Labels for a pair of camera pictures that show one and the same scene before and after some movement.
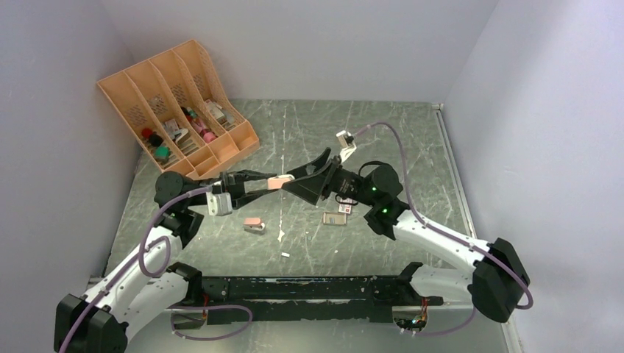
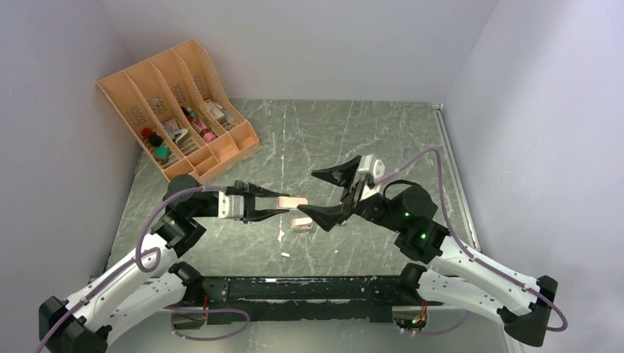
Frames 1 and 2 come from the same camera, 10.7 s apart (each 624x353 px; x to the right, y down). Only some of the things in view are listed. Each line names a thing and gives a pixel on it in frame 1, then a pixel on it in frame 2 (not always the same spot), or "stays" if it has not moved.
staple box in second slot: (171, 127) stays
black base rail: (257, 300) stays
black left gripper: (233, 182) to (250, 190)
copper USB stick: (277, 182) to (291, 202)
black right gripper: (310, 188) to (327, 216)
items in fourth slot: (223, 116) stays
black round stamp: (155, 140) stays
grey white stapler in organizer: (180, 135) stays
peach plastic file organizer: (179, 108) stays
